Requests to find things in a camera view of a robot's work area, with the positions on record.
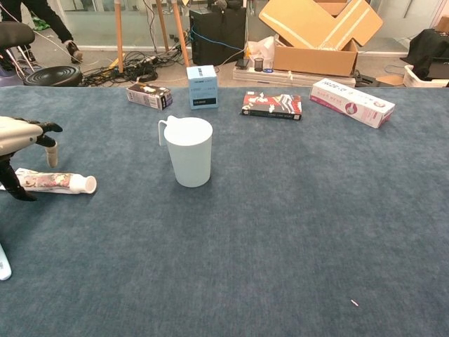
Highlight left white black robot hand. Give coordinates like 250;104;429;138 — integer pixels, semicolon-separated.
0;115;64;202

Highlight white printed toothpaste tube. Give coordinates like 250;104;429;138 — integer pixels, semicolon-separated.
0;167;98;195

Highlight light blue toothbrush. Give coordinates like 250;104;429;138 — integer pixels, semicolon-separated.
0;242;13;281

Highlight white plastic cup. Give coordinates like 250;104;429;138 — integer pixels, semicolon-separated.
157;115;214;188

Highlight long white pink toothpaste box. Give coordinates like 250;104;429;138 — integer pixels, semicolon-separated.
309;78;396;129

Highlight black round stool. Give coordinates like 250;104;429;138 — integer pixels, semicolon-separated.
23;65;83;87

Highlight black chair seat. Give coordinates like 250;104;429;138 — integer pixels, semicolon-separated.
0;21;35;48

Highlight person in black clothes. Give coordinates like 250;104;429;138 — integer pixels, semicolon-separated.
0;0;84;64

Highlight small dark purple carton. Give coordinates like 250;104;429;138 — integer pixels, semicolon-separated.
126;82;173;111

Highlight wooden easel leg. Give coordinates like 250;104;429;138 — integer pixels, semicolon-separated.
114;0;125;74
156;0;170;52
171;0;190;67

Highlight light blue upright box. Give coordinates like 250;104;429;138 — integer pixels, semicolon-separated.
186;65;219;111

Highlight black computer tower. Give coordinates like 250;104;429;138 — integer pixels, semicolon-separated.
189;6;247;67

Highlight stacked aluminium profiles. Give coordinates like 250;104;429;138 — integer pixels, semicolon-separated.
233;66;357;88

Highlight red black flat box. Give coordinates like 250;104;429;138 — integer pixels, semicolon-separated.
241;91;303;121

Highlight white plastic bag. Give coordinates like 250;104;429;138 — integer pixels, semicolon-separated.
245;35;276;70

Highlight blue felt table mat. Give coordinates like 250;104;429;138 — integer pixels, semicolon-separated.
0;86;449;337

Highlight open brown cardboard box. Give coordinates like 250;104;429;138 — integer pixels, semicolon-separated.
258;0;384;78

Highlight white plastic bin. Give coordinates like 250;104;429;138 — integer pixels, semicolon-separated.
403;65;449;88

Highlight black cloth cover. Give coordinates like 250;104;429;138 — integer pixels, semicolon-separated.
408;28;449;81

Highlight tangle of black floor cables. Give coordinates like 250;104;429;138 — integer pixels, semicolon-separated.
82;51;187;86

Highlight blue network cable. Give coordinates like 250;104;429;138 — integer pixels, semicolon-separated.
190;26;246;53

